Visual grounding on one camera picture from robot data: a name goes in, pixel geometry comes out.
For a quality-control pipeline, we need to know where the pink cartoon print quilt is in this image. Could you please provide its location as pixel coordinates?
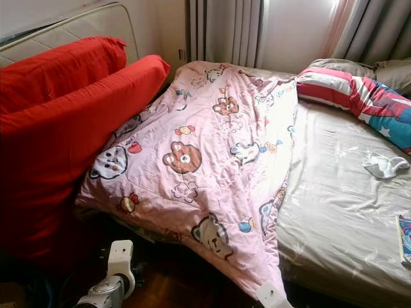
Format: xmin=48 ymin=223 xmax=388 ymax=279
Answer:
xmin=75 ymin=61 xmax=298 ymax=302

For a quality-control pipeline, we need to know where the colourful picture book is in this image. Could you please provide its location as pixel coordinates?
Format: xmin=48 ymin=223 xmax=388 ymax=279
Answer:
xmin=397 ymin=215 xmax=411 ymax=267

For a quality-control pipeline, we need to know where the red fabric cushion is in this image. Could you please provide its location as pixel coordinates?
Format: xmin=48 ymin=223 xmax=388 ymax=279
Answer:
xmin=0 ymin=37 xmax=127 ymax=113
xmin=0 ymin=55 xmax=171 ymax=257

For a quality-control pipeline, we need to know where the beige floral bed sheet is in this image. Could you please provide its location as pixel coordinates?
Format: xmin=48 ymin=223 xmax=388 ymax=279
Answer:
xmin=276 ymin=64 xmax=411 ymax=308

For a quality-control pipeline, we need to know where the beige upright mattress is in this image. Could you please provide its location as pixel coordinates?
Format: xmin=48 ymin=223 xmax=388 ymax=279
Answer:
xmin=0 ymin=3 xmax=140 ymax=65

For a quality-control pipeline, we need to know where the white crumpled sock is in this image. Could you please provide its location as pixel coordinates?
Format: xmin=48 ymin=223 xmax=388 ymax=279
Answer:
xmin=363 ymin=154 xmax=410 ymax=179

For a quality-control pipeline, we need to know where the red white blue bolster pillow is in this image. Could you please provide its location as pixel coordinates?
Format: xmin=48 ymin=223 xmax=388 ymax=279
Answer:
xmin=295 ymin=67 xmax=411 ymax=155

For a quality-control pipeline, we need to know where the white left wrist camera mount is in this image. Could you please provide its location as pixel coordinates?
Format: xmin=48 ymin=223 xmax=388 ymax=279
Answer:
xmin=108 ymin=239 xmax=136 ymax=283

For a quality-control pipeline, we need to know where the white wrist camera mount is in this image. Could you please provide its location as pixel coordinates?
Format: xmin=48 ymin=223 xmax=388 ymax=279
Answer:
xmin=108 ymin=239 xmax=136 ymax=283
xmin=254 ymin=281 xmax=290 ymax=308

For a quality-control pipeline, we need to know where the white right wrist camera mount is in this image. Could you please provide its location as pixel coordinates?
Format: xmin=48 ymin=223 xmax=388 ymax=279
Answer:
xmin=254 ymin=281 xmax=290 ymax=308

